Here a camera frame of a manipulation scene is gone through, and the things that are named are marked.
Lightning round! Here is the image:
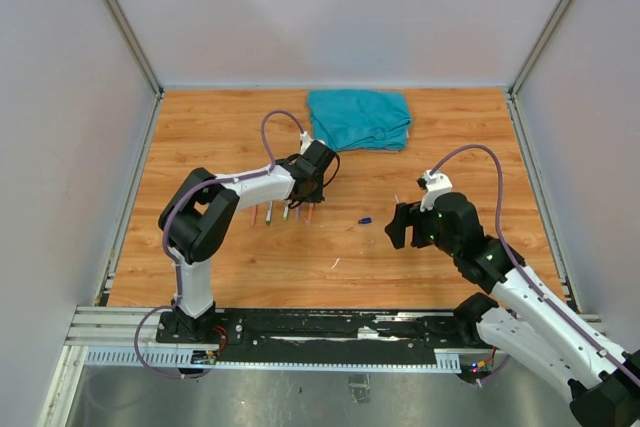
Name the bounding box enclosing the grey slotted cable duct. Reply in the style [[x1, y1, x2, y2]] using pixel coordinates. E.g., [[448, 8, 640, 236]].
[[85, 347, 461, 373]]

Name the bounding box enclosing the black tipped white pen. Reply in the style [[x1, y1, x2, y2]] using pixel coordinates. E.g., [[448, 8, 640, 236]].
[[265, 201, 274, 225]]

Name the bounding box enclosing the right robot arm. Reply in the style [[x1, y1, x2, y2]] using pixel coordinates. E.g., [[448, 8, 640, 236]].
[[385, 192, 639, 426]]

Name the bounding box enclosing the orange pen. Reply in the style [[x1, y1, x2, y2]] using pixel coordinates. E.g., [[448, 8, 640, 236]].
[[306, 203, 315, 225]]

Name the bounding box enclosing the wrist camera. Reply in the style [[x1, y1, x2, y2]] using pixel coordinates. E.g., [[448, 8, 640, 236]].
[[417, 170, 453, 212], [299, 131, 314, 155]]

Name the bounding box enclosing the teal folded cloth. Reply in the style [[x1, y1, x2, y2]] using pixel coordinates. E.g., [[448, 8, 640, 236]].
[[307, 89, 412, 152]]

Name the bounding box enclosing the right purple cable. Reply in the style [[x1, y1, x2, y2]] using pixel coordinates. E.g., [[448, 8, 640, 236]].
[[428, 144, 640, 383]]

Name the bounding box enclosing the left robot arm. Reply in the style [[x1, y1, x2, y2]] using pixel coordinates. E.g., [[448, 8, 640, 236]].
[[158, 139, 340, 343]]

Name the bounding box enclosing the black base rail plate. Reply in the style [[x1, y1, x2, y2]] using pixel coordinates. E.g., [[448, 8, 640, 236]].
[[156, 308, 490, 365]]

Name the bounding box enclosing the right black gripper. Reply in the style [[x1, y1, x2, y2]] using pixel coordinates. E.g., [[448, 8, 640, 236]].
[[386, 199, 460, 257]]

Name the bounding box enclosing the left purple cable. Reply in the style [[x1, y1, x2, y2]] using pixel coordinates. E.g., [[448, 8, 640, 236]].
[[133, 110, 309, 379]]

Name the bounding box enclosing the purple cable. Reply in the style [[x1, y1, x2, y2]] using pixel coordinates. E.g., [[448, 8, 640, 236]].
[[133, 110, 309, 379], [428, 144, 640, 383]]

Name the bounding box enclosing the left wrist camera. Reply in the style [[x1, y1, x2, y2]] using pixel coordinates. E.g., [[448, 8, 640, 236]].
[[299, 131, 314, 155]]

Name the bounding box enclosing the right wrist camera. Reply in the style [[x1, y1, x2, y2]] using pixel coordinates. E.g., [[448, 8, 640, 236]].
[[417, 170, 453, 212]]

